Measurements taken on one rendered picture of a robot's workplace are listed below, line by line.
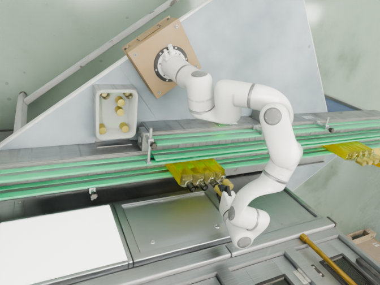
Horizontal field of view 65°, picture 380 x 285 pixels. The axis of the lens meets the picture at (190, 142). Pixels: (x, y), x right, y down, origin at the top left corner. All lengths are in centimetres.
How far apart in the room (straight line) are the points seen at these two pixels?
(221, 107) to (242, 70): 62
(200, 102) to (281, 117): 31
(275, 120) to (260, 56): 81
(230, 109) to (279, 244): 62
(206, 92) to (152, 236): 58
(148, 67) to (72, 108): 37
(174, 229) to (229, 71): 83
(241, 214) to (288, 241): 44
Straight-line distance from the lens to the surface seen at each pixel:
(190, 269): 115
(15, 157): 137
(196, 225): 128
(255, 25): 161
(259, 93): 98
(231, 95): 100
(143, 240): 119
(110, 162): 133
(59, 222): 129
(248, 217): 101
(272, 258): 132
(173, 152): 139
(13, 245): 124
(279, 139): 89
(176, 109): 150
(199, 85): 103
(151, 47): 126
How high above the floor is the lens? 203
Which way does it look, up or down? 52 degrees down
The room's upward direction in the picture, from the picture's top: 136 degrees clockwise
